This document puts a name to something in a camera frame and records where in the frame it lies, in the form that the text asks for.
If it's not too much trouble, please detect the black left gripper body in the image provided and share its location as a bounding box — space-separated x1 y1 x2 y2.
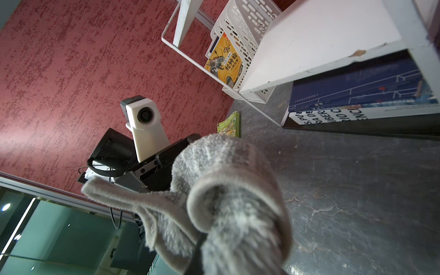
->
78 128 201 193

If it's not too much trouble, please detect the grey patterned cloth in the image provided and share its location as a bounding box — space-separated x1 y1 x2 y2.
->
81 134 292 275

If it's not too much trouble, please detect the white two-tier bookshelf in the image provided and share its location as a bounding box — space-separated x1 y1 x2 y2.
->
161 0 440 127

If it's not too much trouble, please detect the green illustrated book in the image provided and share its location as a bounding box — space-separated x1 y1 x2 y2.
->
217 111 241 138

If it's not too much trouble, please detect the yellow illustrated children's book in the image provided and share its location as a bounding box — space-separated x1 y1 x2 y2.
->
204 34 243 88

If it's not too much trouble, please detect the white plastic file organizer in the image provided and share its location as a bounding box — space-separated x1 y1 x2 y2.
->
205 1 281 104

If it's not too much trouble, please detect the left aluminium corner post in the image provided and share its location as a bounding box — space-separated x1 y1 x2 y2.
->
0 171 135 223

